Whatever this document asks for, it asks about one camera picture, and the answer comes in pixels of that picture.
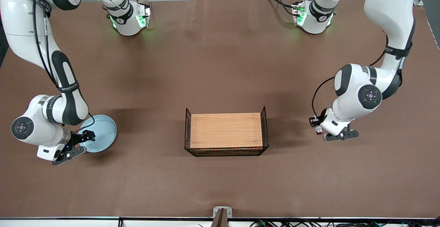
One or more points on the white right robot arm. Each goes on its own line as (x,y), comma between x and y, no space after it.
(20,17)

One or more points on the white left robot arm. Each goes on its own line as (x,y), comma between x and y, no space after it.
(388,7)

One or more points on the light blue round plate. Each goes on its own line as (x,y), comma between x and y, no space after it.
(103,131)

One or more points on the red push button switch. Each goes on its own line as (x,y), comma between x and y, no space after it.
(319,131)

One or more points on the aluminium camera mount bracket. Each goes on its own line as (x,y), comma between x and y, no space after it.
(221,216)

